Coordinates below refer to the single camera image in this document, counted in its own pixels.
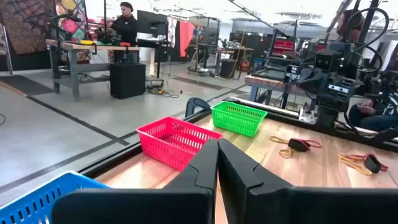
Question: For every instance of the black floor box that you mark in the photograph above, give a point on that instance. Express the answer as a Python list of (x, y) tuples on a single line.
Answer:
[(228, 68)]

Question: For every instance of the red hanging cloth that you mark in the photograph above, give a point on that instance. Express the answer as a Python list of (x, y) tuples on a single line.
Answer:
[(186, 37)]

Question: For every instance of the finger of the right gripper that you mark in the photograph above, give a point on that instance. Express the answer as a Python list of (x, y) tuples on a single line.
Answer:
[(314, 82), (345, 91)]

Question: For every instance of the black rubber band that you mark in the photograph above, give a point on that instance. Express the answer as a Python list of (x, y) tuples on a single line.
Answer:
[(372, 164), (298, 145)]

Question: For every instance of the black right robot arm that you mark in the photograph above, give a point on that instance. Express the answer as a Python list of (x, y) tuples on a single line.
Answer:
[(328, 116)]

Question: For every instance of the white hanging cloth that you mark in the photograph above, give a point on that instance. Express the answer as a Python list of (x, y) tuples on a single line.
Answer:
[(172, 31)]

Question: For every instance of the person's hand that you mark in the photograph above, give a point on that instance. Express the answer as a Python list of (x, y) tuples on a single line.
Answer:
[(367, 109)]

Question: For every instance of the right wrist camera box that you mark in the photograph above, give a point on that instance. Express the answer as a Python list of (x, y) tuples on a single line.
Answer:
[(326, 60)]

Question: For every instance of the black floor mat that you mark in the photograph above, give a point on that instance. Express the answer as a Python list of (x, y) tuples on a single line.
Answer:
[(25, 84)]

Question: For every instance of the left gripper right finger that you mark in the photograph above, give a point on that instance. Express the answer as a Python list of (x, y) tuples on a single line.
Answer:
[(311, 208)]

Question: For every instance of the colourful patchwork quilt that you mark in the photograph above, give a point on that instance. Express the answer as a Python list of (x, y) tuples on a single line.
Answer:
[(70, 25)]

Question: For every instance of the blue plastic basket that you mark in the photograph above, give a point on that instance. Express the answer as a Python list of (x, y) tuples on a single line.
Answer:
[(31, 202)]

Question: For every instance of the red storage bins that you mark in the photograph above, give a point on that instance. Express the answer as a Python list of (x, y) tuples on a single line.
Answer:
[(283, 46)]

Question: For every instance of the black computer monitor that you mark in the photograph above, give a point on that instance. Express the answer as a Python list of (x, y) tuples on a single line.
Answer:
[(152, 23)]

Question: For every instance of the wooden workbench blue legs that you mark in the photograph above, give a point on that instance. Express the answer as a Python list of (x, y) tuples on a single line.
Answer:
[(267, 81)]

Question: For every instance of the black background robot arm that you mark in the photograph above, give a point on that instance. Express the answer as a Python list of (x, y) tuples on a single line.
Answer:
[(62, 21)]

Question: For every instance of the green plastic basket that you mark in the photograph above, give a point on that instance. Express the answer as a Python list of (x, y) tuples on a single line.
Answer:
[(236, 119)]

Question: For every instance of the red plastic basket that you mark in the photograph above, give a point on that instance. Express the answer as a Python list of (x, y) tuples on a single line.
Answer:
[(174, 140)]

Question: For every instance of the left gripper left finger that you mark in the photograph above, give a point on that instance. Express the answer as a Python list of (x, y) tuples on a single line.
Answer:
[(140, 208)]

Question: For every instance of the dark orange patterned cloth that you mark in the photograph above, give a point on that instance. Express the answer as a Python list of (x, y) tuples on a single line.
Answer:
[(25, 21)]

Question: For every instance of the red rubber band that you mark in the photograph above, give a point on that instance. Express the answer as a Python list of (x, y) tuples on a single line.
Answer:
[(314, 142), (354, 156)]

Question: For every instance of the black speaker box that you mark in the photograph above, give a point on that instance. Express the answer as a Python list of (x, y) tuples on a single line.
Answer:
[(127, 81)]

